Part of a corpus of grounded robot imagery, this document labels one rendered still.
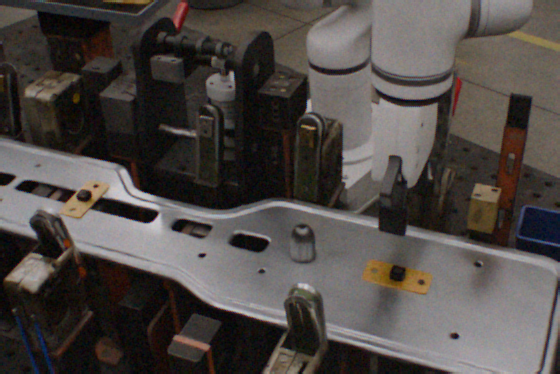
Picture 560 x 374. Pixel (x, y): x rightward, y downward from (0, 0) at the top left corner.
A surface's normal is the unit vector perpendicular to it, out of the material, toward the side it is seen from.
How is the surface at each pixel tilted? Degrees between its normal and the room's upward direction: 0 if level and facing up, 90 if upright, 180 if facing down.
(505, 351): 0
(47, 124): 90
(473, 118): 0
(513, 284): 0
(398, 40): 90
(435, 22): 90
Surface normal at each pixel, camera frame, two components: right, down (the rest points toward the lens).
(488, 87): -0.04, -0.80
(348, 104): 0.21, 0.62
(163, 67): -0.39, 0.56
